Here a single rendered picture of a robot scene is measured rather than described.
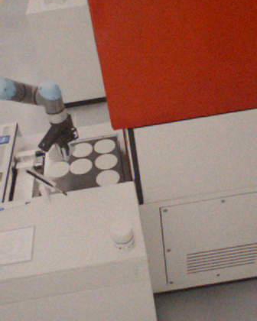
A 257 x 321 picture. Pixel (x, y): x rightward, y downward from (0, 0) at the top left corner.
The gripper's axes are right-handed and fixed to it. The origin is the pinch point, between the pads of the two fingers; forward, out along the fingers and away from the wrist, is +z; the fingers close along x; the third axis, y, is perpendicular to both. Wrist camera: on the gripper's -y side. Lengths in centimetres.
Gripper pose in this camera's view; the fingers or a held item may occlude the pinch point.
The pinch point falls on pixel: (64, 159)
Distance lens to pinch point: 161.8
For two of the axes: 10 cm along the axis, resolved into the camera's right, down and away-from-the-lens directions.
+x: -7.3, -3.8, 5.7
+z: 1.1, 7.6, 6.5
